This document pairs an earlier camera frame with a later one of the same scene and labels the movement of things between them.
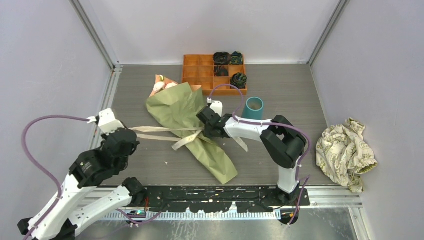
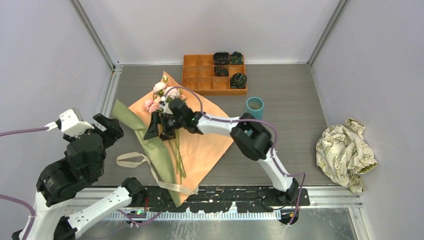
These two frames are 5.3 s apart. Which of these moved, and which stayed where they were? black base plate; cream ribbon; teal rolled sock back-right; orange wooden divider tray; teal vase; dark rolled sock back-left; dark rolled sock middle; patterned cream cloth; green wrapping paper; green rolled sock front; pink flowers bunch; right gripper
Moved: green wrapping paper; right gripper; pink flowers bunch; cream ribbon
Stayed: green rolled sock front; patterned cream cloth; teal vase; dark rolled sock middle; dark rolled sock back-left; teal rolled sock back-right; black base plate; orange wooden divider tray
